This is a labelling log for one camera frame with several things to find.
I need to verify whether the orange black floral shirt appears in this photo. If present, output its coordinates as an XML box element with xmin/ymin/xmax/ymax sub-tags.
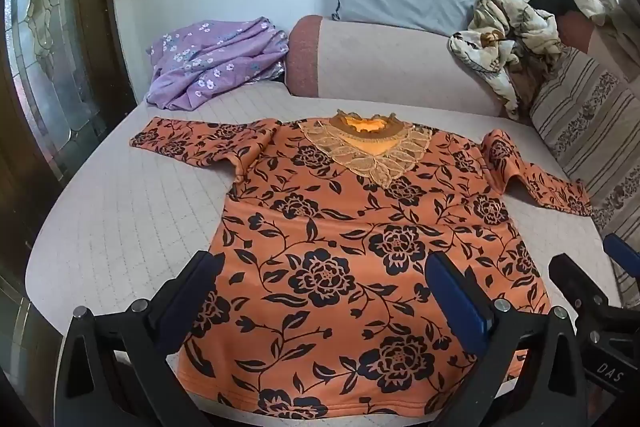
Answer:
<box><xmin>130</xmin><ymin>109</ymin><xmax>593</xmax><ymax>419</ymax></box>

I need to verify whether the beige striped patterned cushion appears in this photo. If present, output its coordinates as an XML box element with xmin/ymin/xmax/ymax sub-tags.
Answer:
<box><xmin>529</xmin><ymin>49</ymin><xmax>640</xmax><ymax>308</ymax></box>

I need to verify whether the black cloth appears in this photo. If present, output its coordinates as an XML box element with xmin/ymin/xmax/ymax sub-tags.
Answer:
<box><xmin>527</xmin><ymin>0</ymin><xmax>583</xmax><ymax>45</ymax></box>

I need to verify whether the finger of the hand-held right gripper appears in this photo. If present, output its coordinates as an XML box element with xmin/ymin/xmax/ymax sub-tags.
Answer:
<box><xmin>602</xmin><ymin>234</ymin><xmax>640</xmax><ymax>280</ymax></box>
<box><xmin>548</xmin><ymin>253</ymin><xmax>609</xmax><ymax>333</ymax></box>

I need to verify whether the wooden stained glass door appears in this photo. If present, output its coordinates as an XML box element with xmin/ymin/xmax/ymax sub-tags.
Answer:
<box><xmin>0</xmin><ymin>0</ymin><xmax>137</xmax><ymax>358</ymax></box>

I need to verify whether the purple floral cloth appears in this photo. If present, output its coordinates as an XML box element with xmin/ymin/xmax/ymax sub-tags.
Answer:
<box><xmin>146</xmin><ymin>18</ymin><xmax>290</xmax><ymax>112</ymax></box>

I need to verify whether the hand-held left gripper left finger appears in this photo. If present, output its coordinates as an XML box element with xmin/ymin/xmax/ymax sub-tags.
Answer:
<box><xmin>55</xmin><ymin>251</ymin><xmax>226</xmax><ymax>427</ymax></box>

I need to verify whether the cream brown floral blanket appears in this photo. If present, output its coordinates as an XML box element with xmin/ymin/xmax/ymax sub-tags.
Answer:
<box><xmin>447</xmin><ymin>0</ymin><xmax>568</xmax><ymax>122</ymax></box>

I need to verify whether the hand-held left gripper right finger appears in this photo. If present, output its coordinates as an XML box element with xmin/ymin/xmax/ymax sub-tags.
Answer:
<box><xmin>425</xmin><ymin>252</ymin><xmax>598</xmax><ymax>427</ymax></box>

